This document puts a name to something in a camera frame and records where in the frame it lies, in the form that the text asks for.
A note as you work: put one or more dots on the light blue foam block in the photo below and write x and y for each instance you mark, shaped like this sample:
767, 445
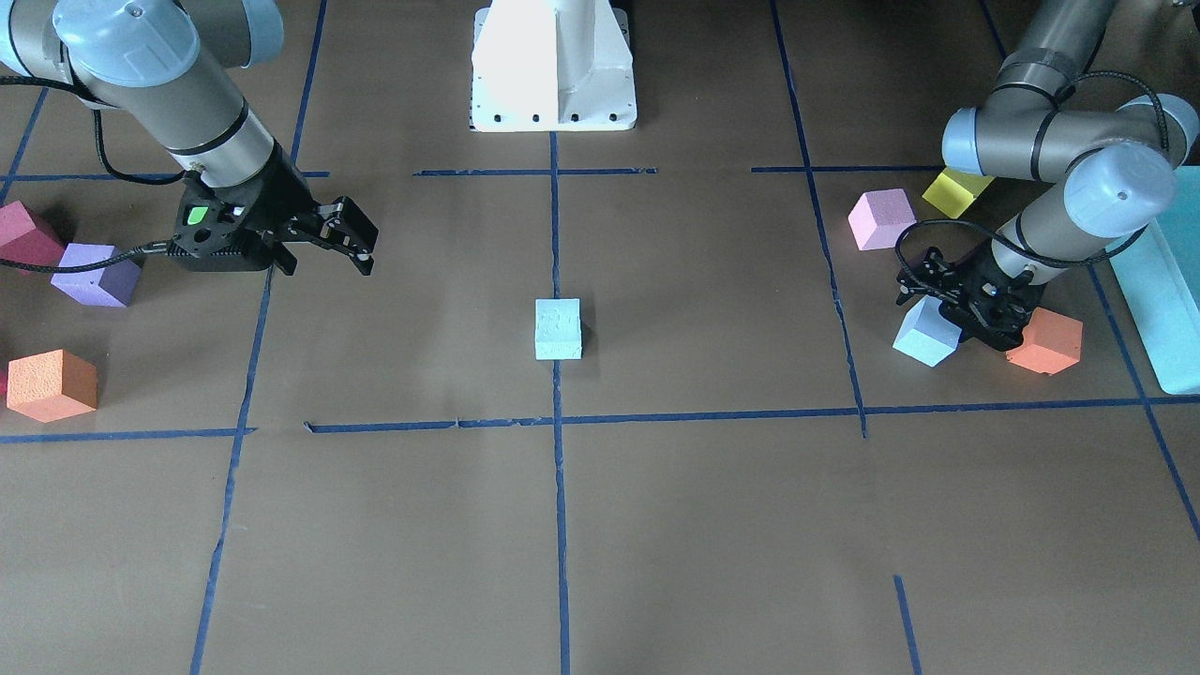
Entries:
925, 335
558, 329

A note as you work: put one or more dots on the purple foam block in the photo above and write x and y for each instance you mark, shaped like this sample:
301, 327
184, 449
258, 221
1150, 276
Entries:
111, 286

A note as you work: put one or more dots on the teal plastic bin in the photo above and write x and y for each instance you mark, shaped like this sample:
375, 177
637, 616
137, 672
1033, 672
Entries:
1159, 277

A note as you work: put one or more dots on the pink foam block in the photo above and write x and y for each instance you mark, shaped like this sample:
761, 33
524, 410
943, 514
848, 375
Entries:
879, 217

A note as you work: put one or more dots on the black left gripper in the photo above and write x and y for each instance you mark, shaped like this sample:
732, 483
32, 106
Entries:
969, 278

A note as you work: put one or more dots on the orange foam block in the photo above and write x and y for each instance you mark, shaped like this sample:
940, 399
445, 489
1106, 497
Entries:
1052, 342
51, 386

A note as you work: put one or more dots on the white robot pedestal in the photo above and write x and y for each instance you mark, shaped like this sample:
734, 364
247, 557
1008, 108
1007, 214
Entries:
553, 66

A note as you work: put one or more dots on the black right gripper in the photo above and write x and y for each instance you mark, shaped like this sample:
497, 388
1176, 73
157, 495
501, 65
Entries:
284, 196

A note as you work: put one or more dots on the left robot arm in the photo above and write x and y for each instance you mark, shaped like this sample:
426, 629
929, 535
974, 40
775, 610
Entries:
1108, 174

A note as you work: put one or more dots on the yellow foam block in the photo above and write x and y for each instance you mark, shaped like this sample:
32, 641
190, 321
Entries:
953, 192

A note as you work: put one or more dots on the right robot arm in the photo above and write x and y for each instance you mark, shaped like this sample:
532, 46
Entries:
167, 64

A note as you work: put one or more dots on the magenta foam block far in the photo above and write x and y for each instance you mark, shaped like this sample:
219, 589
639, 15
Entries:
27, 238

